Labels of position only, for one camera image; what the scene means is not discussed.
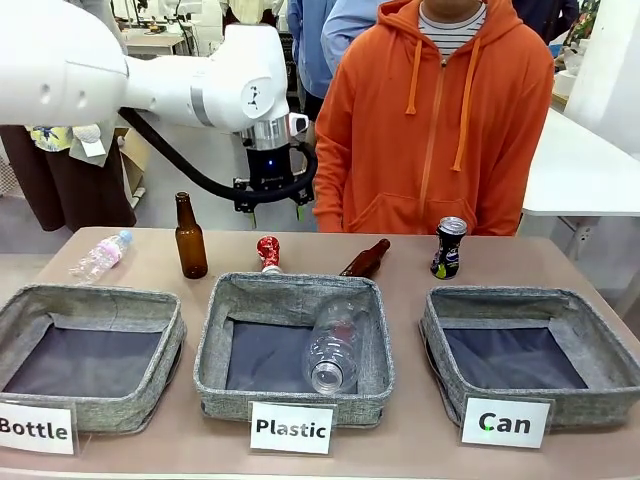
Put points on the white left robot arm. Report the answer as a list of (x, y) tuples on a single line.
[(165, 85)]

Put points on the large clear plastic bottle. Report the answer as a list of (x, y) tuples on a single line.
[(335, 345)]

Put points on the brown cardboard box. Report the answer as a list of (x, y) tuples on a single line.
[(134, 160)]

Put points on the person in blue shirt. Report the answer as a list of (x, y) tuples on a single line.
[(312, 45)]

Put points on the crushed black can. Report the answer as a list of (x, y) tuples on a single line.
[(447, 252)]

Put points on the white sign reading Plastic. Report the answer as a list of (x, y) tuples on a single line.
[(291, 428)]

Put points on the lying brown glass bottle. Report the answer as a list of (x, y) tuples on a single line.
[(365, 260)]

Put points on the crushed red can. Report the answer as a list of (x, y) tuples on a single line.
[(269, 252)]

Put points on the white sign reading Can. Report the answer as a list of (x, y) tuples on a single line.
[(505, 424)]

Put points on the grey fabric basket bottle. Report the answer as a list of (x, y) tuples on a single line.
[(30, 305)]

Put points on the white side table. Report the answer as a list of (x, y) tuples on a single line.
[(575, 180)]

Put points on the grey fabric basket plastic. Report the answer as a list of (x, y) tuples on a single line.
[(260, 292)]

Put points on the grey fabric basket can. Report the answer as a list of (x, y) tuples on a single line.
[(590, 310)]

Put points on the person in orange hoodie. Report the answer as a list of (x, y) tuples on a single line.
[(425, 150)]

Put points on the person in brown skirt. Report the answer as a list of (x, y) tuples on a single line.
[(75, 190)]

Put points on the clear bottle with pink label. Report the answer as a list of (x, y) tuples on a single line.
[(102, 255)]

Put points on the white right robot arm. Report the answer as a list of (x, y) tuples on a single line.
[(600, 75)]

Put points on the upright brown glass bottle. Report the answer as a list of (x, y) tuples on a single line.
[(191, 250)]

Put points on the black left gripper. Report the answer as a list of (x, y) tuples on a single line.
[(269, 167)]

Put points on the white sign reading Bottle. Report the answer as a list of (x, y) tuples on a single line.
[(35, 430)]

